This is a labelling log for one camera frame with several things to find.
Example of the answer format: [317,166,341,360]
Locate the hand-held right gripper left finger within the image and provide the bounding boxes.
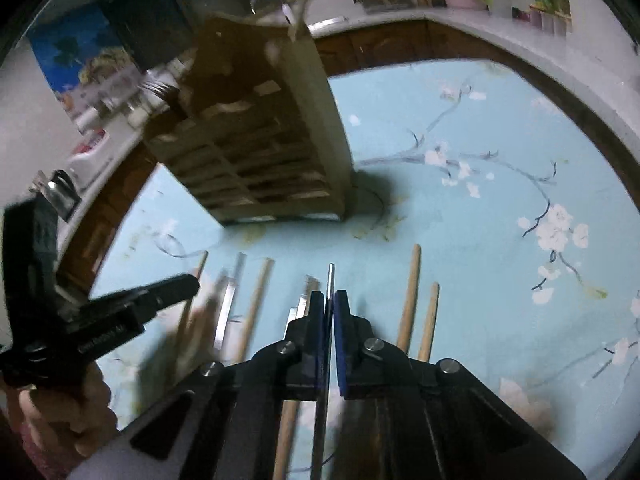
[117,290,329,480]

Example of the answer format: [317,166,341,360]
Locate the white rice cooker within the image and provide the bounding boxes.
[67,127,135,192]

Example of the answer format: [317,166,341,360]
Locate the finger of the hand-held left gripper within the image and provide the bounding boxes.
[55,274,201,361]

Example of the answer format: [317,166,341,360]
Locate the blue floral tablecloth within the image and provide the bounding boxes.
[90,57,640,480]

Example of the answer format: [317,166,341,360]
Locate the fruit wall poster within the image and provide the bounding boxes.
[27,7,140,108]

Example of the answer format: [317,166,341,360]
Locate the metal chopstick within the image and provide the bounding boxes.
[214,252,249,352]
[312,262,336,480]
[286,274,322,323]

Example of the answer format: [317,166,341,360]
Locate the bundle of chopsticks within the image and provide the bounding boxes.
[286,0,319,43]

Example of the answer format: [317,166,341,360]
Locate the metal fork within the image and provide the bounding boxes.
[144,81,180,104]

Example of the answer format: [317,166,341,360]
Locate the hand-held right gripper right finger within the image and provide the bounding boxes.
[330,290,588,480]

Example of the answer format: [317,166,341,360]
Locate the dark window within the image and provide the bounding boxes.
[102,0,351,66]

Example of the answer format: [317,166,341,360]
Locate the thick wooden chopstick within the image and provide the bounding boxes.
[396,243,422,356]
[234,258,277,363]
[416,282,441,363]

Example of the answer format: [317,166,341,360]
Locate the wooden utensil holder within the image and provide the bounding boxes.
[142,12,357,225]

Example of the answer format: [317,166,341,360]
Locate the thin wooden chopstick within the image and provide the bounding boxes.
[176,251,209,341]

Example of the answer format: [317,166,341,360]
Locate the person's left forearm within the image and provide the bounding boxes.
[0,400,71,480]

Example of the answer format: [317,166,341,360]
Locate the person's left hand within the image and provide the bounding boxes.
[0,360,121,466]

